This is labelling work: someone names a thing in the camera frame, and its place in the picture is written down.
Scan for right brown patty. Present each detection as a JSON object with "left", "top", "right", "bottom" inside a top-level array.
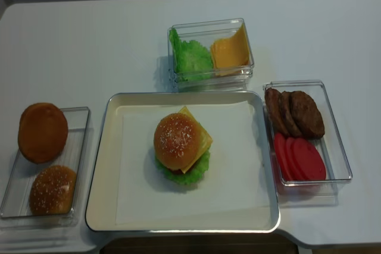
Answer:
[{"left": 290, "top": 90, "right": 325, "bottom": 139}]

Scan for white paper liner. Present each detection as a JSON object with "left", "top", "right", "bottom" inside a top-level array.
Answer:
[{"left": 115, "top": 102, "right": 268, "bottom": 224}]

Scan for plain bottom bun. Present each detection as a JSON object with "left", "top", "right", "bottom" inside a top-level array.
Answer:
[{"left": 18, "top": 102, "right": 68, "bottom": 164}]

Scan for green lettuce leaf on burger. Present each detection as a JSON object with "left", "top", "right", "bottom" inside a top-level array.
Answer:
[{"left": 155, "top": 150, "right": 210, "bottom": 185}]

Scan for yellow cheese slice on burger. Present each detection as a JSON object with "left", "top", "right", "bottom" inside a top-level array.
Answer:
[{"left": 179, "top": 106, "right": 213, "bottom": 174}]

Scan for clear patty tomato container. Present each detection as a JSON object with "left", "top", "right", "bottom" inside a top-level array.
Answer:
[{"left": 263, "top": 80, "right": 352, "bottom": 207}]

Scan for left red tomato slice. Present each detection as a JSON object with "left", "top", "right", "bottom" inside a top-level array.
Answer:
[{"left": 274, "top": 133, "right": 293, "bottom": 181}]

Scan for brown patty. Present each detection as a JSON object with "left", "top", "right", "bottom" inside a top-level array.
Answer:
[
  {"left": 290, "top": 90, "right": 325, "bottom": 139},
  {"left": 279, "top": 92, "right": 303, "bottom": 137},
  {"left": 265, "top": 88, "right": 291, "bottom": 137}
]

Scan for white metal-rimmed tray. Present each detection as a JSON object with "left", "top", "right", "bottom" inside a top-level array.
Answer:
[{"left": 85, "top": 91, "right": 280, "bottom": 235}]

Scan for sesame bun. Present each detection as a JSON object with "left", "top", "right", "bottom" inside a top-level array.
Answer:
[
  {"left": 29, "top": 165, "right": 77, "bottom": 215},
  {"left": 154, "top": 113, "right": 201, "bottom": 171}
]

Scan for green lettuce leaves in container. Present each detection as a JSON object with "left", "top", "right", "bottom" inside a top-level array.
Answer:
[{"left": 169, "top": 29, "right": 213, "bottom": 81}]

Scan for clear lettuce cheese container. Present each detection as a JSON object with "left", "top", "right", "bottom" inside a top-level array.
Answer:
[{"left": 167, "top": 18, "right": 254, "bottom": 92}]

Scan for right red tomato slice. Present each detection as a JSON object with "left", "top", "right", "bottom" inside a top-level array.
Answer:
[{"left": 291, "top": 138, "right": 326, "bottom": 181}]

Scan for sesame top bun in container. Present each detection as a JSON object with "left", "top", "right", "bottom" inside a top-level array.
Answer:
[{"left": 29, "top": 165, "right": 77, "bottom": 215}]

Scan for yellow cheese slices stack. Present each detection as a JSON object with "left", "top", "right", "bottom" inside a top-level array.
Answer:
[{"left": 210, "top": 24, "right": 249, "bottom": 76}]

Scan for middle brown patty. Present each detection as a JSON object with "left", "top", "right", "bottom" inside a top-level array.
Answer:
[{"left": 279, "top": 92, "right": 303, "bottom": 137}]

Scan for left brown patty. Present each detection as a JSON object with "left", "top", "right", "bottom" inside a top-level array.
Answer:
[{"left": 265, "top": 88, "right": 291, "bottom": 137}]

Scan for middle red tomato slice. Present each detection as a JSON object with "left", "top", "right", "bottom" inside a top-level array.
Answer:
[{"left": 285, "top": 137, "right": 306, "bottom": 181}]

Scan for clear plastic bun container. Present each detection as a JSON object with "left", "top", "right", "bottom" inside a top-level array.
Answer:
[{"left": 1, "top": 106, "right": 90, "bottom": 230}]

